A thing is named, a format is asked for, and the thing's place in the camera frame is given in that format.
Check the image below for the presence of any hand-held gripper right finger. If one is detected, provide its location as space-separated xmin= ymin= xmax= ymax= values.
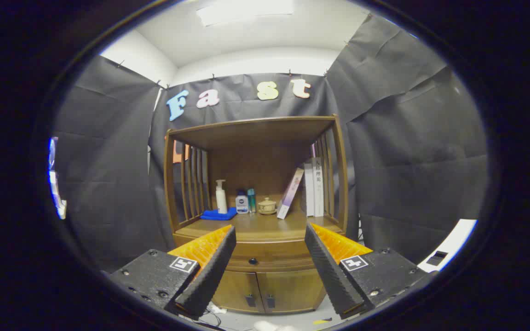
xmin=305 ymin=223 xmax=431 ymax=319

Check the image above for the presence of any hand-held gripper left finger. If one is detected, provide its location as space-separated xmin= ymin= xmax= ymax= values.
xmin=109 ymin=224 xmax=237 ymax=320

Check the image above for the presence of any wooden drawer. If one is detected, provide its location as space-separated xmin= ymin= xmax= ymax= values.
xmin=173 ymin=235 xmax=344 ymax=273

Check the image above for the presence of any wooden cabinet door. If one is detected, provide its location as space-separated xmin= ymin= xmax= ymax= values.
xmin=212 ymin=271 xmax=265 ymax=314
xmin=257 ymin=270 xmax=328 ymax=313

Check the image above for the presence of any wooden countertop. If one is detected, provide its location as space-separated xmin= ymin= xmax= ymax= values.
xmin=175 ymin=212 xmax=341 ymax=243

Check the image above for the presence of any wooden cabinet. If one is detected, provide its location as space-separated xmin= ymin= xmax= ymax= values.
xmin=164 ymin=115 xmax=349 ymax=315

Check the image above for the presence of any blue folded cloth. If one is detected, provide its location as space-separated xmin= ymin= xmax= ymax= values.
xmin=200 ymin=208 xmax=238 ymax=221

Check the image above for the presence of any white pump bottle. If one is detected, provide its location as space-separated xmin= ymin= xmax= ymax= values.
xmin=215 ymin=179 xmax=228 ymax=214

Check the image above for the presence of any white spine book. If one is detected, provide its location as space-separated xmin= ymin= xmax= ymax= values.
xmin=312 ymin=157 xmax=325 ymax=217

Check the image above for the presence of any purple cover book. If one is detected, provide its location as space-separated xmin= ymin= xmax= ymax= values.
xmin=277 ymin=167 xmax=305 ymax=220

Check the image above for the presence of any white appliance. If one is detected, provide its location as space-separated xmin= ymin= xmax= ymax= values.
xmin=417 ymin=219 xmax=478 ymax=274

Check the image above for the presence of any white blurred fixture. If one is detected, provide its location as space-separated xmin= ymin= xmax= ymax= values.
xmin=48 ymin=137 xmax=67 ymax=220

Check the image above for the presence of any floor cable tangle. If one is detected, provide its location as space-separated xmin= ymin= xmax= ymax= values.
xmin=173 ymin=302 xmax=228 ymax=331

